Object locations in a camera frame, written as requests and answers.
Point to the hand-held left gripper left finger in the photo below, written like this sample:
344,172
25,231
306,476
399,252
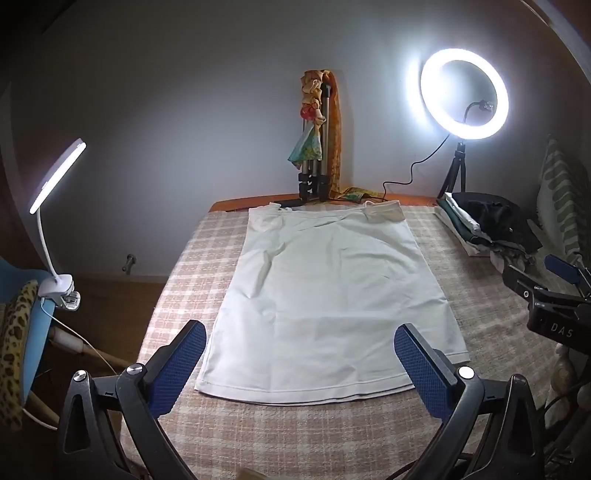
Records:
178,369

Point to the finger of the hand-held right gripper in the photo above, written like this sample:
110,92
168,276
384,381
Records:
521,282
563,270

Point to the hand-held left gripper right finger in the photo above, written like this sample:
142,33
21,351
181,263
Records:
422,369

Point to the white t-shirt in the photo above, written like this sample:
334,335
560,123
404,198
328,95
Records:
323,295

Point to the pile of clothes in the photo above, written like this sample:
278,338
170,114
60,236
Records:
489,217

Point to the pink plaid blanket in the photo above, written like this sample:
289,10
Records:
485,300

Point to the white crumpled bag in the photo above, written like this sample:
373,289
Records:
565,374

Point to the green striped pillow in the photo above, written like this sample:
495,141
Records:
558,194

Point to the blue chair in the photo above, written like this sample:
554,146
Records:
30,318

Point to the leopard print cushion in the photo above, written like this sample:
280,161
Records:
14,332

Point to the gooseneck phone holder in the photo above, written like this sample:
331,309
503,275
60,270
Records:
475,107

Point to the flat black bar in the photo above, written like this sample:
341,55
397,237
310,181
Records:
291,203

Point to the white clip desk lamp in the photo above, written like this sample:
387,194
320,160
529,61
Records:
57,173

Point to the tripod with colourful scarves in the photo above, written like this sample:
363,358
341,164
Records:
337,129

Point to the silver folded tripod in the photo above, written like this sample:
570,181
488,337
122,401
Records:
324,134

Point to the colourful knotted cloth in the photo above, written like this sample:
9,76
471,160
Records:
307,143

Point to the metal wall hook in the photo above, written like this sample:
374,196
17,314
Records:
129,263

